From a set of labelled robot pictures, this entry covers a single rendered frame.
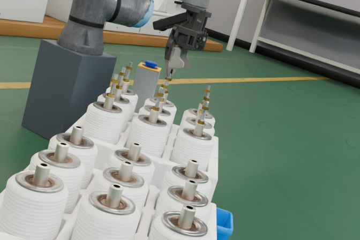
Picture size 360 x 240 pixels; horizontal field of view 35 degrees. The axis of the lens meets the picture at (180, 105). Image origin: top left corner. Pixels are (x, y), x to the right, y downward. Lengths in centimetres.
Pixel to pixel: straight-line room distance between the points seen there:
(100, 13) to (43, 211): 104
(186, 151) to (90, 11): 63
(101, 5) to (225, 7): 527
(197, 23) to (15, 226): 87
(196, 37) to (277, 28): 519
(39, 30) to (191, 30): 219
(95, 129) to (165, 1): 376
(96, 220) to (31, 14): 290
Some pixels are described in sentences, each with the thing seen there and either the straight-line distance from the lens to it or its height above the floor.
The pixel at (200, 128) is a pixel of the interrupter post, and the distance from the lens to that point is 141.
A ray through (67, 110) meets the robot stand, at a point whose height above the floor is 12.
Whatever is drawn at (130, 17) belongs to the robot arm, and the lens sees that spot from 188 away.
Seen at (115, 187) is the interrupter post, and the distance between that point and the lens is 89.
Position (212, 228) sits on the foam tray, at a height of 18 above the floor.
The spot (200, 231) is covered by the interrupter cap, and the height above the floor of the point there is 25.
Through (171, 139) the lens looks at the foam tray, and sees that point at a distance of 158.
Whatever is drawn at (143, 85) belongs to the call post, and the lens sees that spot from 179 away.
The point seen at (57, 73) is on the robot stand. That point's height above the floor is 22.
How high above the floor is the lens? 62
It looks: 12 degrees down
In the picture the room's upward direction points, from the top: 16 degrees clockwise
